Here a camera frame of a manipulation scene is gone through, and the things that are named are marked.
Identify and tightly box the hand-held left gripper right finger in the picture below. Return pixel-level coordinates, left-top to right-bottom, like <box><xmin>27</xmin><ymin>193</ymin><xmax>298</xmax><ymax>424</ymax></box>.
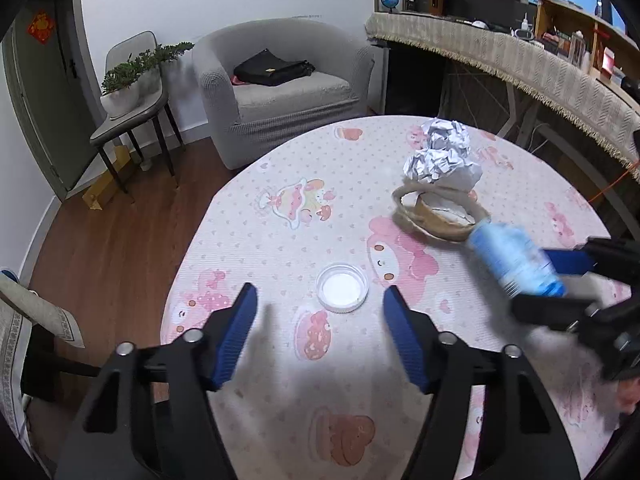
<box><xmin>382</xmin><ymin>285</ymin><xmax>583</xmax><ymax>480</ymax></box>

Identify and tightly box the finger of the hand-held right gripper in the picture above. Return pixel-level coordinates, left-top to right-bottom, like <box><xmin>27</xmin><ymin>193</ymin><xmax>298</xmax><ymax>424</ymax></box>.
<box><xmin>542</xmin><ymin>237</ymin><xmax>640</xmax><ymax>278</ymax></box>
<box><xmin>510</xmin><ymin>294</ymin><xmax>609</xmax><ymax>333</ymax></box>

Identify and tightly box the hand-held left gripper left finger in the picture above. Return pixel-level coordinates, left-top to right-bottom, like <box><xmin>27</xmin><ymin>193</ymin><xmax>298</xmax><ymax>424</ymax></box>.
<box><xmin>54</xmin><ymin>282</ymin><xmax>259</xmax><ymax>480</ymax></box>

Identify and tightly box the crushed plastic bottle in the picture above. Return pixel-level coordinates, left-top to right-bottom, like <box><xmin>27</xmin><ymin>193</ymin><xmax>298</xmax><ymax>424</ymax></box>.
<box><xmin>467</xmin><ymin>222</ymin><xmax>568</xmax><ymax>302</ymax></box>

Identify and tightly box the white plastic lid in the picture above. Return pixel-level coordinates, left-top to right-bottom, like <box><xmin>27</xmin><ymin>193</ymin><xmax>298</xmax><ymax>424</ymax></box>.
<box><xmin>316</xmin><ymin>262</ymin><xmax>371</xmax><ymax>313</ymax></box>

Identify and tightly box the woven basket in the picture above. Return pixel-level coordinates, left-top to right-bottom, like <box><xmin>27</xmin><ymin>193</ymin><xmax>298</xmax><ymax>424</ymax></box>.
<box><xmin>391</xmin><ymin>182</ymin><xmax>488</xmax><ymax>243</ymax></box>

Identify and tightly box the foil ball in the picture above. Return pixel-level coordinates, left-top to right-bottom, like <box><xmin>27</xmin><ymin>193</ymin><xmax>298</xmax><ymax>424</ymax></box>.
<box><xmin>421</xmin><ymin>117</ymin><xmax>472</xmax><ymax>153</ymax></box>
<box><xmin>402</xmin><ymin>147</ymin><xmax>483</xmax><ymax>192</ymax></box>

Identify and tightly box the pink printed tablecloth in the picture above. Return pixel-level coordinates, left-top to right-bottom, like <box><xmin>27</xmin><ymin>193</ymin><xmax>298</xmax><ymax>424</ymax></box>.
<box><xmin>160</xmin><ymin>115</ymin><xmax>633</xmax><ymax>480</ymax></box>

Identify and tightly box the person's right hand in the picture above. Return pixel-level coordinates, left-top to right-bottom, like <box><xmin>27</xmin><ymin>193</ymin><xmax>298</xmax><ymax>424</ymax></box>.
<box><xmin>616</xmin><ymin>379</ymin><xmax>640</xmax><ymax>417</ymax></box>

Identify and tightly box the grey-green patterned tablecloth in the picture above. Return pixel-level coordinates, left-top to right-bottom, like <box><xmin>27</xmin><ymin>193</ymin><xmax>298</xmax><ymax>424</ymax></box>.
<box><xmin>0</xmin><ymin>280</ymin><xmax>86</xmax><ymax>461</ymax></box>

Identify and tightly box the beige fringed desk cloth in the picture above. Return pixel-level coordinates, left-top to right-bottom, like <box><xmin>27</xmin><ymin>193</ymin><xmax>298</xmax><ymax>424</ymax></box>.
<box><xmin>365</xmin><ymin>12</ymin><xmax>640</xmax><ymax>183</ymax></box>

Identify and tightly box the flat cardboard box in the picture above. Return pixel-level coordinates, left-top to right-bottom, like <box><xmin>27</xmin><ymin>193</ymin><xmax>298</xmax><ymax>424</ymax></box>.
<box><xmin>81</xmin><ymin>146</ymin><xmax>136</xmax><ymax>209</ymax></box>

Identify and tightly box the grey armchair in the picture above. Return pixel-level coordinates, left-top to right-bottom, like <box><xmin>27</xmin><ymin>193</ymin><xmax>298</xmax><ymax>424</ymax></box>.
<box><xmin>192</xmin><ymin>18</ymin><xmax>376</xmax><ymax>171</ymax></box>

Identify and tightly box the wooden desk organizer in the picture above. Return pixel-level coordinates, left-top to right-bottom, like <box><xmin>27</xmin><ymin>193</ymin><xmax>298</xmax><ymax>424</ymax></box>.
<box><xmin>535</xmin><ymin>0</ymin><xmax>631</xmax><ymax>78</ymax></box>

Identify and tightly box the grey dining chair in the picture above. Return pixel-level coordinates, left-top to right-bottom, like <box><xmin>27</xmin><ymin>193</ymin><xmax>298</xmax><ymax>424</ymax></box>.
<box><xmin>90</xmin><ymin>31</ymin><xmax>183</xmax><ymax>196</ymax></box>

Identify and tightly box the potted plant in white pot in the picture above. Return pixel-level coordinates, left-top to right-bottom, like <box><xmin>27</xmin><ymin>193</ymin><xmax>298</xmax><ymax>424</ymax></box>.
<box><xmin>135</xmin><ymin>41</ymin><xmax>195</xmax><ymax>96</ymax></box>
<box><xmin>100</xmin><ymin>57</ymin><xmax>143</xmax><ymax>117</ymax></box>

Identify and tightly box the black bag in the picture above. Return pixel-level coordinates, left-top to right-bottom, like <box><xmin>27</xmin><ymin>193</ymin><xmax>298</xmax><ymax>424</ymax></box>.
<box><xmin>233</xmin><ymin>49</ymin><xmax>316</xmax><ymax>87</ymax></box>

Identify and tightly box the grey door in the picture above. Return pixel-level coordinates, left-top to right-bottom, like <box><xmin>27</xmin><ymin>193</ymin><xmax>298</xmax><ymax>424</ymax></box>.
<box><xmin>0</xmin><ymin>0</ymin><xmax>101</xmax><ymax>203</ymax></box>

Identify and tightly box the red diamond door decoration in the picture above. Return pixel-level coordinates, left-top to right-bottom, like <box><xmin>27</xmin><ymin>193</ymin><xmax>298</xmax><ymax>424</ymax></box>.
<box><xmin>27</xmin><ymin>10</ymin><xmax>56</xmax><ymax>45</ymax></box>

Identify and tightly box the orange cable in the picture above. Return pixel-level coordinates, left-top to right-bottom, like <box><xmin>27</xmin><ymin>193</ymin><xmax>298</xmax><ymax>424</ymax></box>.
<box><xmin>590</xmin><ymin>160</ymin><xmax>640</xmax><ymax>206</ymax></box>

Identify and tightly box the white desk frame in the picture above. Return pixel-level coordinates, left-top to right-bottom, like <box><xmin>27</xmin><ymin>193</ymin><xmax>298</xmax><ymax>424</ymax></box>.
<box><xmin>495</xmin><ymin>80</ymin><xmax>546</xmax><ymax>141</ymax></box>

